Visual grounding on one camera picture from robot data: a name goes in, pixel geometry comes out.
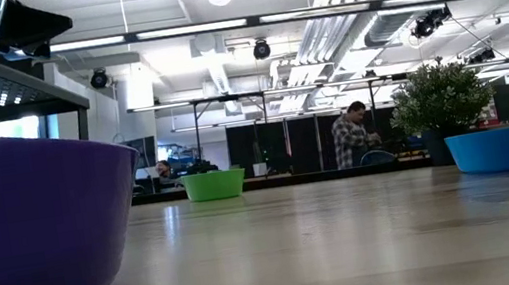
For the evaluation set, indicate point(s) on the small white cup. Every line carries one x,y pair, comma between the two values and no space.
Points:
260,169

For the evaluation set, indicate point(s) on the black metal frame stand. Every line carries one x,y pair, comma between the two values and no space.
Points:
228,98

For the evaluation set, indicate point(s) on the black round ceiling camera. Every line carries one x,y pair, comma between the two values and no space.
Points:
98,79
261,49

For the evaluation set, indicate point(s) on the green plastic mini bowl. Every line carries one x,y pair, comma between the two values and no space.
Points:
214,185

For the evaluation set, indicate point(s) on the purple plastic mini bowl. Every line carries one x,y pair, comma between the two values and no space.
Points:
19,223

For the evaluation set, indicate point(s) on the overhead light bar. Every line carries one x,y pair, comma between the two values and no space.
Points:
192,29

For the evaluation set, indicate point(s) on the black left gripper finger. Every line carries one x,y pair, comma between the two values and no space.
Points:
29,19
32,40

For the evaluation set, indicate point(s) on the black ceiling spotlight cluster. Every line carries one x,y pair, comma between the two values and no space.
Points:
481,56
430,23

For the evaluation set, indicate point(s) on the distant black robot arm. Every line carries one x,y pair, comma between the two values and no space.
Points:
202,166

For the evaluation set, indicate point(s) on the person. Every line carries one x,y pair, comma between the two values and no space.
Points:
350,140
163,168

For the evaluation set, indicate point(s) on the black partition wall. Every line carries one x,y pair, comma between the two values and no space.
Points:
305,140

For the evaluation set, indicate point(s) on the dark blue chair back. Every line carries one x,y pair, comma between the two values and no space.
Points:
378,157

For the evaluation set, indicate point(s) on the black aluminium table frame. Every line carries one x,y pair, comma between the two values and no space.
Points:
290,179

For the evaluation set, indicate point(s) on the artificial potted green plant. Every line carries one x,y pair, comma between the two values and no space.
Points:
439,94

